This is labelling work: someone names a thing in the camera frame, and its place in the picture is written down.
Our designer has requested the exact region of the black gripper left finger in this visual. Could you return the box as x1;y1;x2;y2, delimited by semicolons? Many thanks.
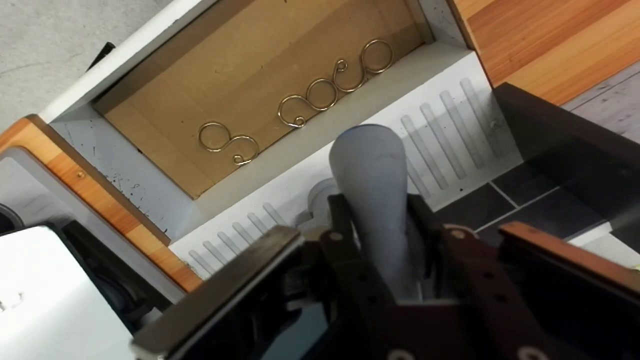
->
318;194;396;360

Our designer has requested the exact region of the wooden countertop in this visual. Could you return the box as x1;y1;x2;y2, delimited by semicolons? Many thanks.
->
447;0;640;103

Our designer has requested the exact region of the grey tap faucet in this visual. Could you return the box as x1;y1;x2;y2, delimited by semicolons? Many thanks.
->
329;123;417;299

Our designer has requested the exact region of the gold ring chain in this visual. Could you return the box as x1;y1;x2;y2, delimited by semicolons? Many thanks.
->
195;35;396;168

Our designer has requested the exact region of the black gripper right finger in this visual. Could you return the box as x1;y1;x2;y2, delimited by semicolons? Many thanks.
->
407;195;534;360

